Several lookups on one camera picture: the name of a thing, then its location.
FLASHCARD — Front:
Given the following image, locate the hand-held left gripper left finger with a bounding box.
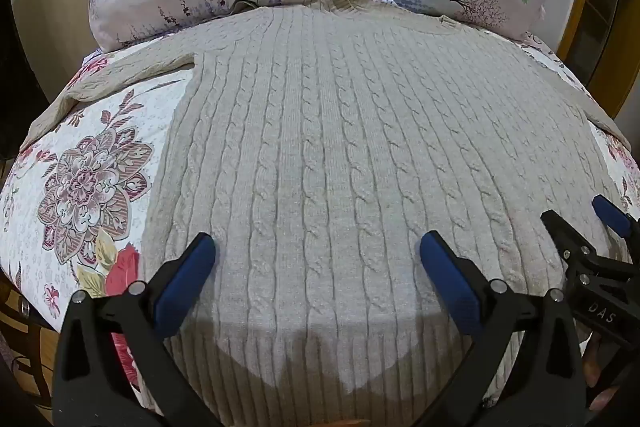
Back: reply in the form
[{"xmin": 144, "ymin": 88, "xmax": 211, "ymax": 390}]
[{"xmin": 53, "ymin": 232, "xmax": 217, "ymax": 427}]

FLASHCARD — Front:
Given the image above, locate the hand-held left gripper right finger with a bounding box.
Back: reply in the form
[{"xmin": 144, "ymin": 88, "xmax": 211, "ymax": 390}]
[{"xmin": 419, "ymin": 230, "xmax": 587, "ymax": 427}]

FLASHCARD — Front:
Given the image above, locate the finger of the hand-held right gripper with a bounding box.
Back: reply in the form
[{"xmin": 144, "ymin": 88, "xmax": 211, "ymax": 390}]
[
  {"xmin": 541, "ymin": 209, "xmax": 597, "ymax": 269},
  {"xmin": 591, "ymin": 195, "xmax": 640, "ymax": 239}
]

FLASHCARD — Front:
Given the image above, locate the beige cable-knit sweater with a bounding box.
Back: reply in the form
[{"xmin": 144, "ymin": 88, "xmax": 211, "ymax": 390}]
[{"xmin": 22, "ymin": 0, "xmax": 632, "ymax": 427}]

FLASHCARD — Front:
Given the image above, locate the person's right hand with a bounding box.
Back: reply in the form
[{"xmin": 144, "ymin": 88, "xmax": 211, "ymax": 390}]
[{"xmin": 581, "ymin": 336, "xmax": 622, "ymax": 414}]

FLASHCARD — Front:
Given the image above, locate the floral bed sheet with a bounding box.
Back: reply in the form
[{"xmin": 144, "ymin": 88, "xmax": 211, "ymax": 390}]
[{"xmin": 0, "ymin": 27, "xmax": 640, "ymax": 410}]

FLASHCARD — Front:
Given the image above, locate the wooden furniture panel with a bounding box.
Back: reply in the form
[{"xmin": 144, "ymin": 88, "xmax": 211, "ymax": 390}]
[{"xmin": 552, "ymin": 0, "xmax": 640, "ymax": 120}]

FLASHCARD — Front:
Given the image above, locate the wooden bed frame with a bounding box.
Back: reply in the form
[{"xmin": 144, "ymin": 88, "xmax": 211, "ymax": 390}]
[{"xmin": 0, "ymin": 284, "xmax": 63, "ymax": 410}]

